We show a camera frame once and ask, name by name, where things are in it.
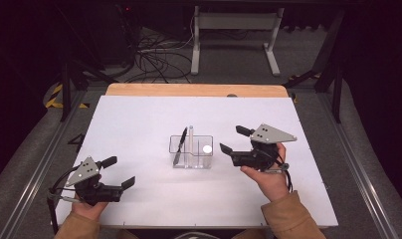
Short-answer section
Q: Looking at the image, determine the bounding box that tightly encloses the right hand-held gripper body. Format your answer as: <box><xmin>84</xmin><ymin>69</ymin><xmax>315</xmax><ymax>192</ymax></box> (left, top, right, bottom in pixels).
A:
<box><xmin>229</xmin><ymin>122</ymin><xmax>299</xmax><ymax>173</ymax></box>

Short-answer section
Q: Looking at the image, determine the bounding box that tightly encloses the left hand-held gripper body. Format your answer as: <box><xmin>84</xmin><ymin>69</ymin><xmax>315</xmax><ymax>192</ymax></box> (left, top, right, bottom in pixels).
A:
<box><xmin>65</xmin><ymin>156</ymin><xmax>124</xmax><ymax>207</ymax></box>

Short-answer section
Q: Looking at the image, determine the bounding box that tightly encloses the white labelled tube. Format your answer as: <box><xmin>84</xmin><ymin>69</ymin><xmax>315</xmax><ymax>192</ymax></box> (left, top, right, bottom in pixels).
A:
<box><xmin>202</xmin><ymin>144</ymin><xmax>214</xmax><ymax>163</ymax></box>

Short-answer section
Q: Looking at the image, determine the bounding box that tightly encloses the clear acrylic organizer box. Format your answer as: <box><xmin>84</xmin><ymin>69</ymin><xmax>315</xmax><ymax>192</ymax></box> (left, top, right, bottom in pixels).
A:
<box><xmin>168</xmin><ymin>134</ymin><xmax>214</xmax><ymax>169</ymax></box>

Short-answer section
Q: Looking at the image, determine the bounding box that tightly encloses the black pen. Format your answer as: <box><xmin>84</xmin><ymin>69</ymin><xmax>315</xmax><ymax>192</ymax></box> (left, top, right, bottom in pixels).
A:
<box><xmin>172</xmin><ymin>125</ymin><xmax>189</xmax><ymax>166</ymax></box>

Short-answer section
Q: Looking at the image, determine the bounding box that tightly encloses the person's left hand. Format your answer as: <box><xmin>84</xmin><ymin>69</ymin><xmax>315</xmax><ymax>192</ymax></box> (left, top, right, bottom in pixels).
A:
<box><xmin>71</xmin><ymin>195</ymin><xmax>108</xmax><ymax>222</ymax></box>

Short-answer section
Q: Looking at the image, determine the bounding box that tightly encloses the person's right hand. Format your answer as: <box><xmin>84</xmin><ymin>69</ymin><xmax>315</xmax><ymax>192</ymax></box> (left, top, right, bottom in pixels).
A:
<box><xmin>240</xmin><ymin>142</ymin><xmax>292</xmax><ymax>203</ymax></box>

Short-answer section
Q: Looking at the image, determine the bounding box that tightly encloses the white table cover sheet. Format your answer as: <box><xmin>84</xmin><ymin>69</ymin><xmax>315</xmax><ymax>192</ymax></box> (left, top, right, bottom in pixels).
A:
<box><xmin>56</xmin><ymin>95</ymin><xmax>339</xmax><ymax>229</ymax></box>

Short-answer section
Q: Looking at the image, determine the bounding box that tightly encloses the black metal stand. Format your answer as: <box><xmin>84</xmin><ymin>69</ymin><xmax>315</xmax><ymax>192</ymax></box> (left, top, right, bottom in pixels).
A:
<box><xmin>54</xmin><ymin>4</ymin><xmax>118</xmax><ymax>122</ymax></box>
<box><xmin>283</xmin><ymin>9</ymin><xmax>344</xmax><ymax>123</ymax></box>

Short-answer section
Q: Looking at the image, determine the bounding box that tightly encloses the yellow black hazard tape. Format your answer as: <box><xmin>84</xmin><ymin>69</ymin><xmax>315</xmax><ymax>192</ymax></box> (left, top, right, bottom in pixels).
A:
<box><xmin>44</xmin><ymin>83</ymin><xmax>91</xmax><ymax>110</ymax></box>

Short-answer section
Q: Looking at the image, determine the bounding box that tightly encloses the black box with red light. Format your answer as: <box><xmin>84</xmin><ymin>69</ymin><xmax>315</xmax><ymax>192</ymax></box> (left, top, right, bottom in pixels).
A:
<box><xmin>99</xmin><ymin>0</ymin><xmax>138</xmax><ymax>68</ymax></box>

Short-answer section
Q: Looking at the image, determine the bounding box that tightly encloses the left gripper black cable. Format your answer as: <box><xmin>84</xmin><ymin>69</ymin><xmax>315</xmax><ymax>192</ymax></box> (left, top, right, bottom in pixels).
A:
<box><xmin>47</xmin><ymin>165</ymin><xmax>83</xmax><ymax>235</ymax></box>

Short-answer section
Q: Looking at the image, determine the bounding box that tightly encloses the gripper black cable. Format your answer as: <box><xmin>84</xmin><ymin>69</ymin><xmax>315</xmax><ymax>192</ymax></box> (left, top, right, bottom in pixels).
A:
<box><xmin>47</xmin><ymin>165</ymin><xmax>83</xmax><ymax>235</ymax></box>
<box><xmin>268</xmin><ymin>158</ymin><xmax>294</xmax><ymax>193</ymax></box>

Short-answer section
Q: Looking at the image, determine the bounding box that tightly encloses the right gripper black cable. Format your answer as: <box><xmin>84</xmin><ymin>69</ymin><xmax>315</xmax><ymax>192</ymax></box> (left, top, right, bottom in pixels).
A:
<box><xmin>268</xmin><ymin>158</ymin><xmax>294</xmax><ymax>193</ymax></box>

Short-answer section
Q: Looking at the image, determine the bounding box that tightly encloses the aluminium floor rail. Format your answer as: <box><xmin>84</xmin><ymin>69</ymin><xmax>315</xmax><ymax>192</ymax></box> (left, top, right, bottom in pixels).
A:
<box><xmin>0</xmin><ymin>91</ymin><xmax>88</xmax><ymax>239</ymax></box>
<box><xmin>316</xmin><ymin>93</ymin><xmax>401</xmax><ymax>239</ymax></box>

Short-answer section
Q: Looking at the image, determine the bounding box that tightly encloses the white metal stand frame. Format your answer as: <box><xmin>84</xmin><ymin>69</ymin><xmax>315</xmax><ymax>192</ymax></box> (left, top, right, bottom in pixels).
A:
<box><xmin>190</xmin><ymin>5</ymin><xmax>286</xmax><ymax>78</ymax></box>

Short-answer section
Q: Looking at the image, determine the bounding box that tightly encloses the bundle of black floor cables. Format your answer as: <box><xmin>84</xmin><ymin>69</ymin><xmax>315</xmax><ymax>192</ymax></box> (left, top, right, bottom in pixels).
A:
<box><xmin>123</xmin><ymin>33</ymin><xmax>193</xmax><ymax>84</ymax></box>

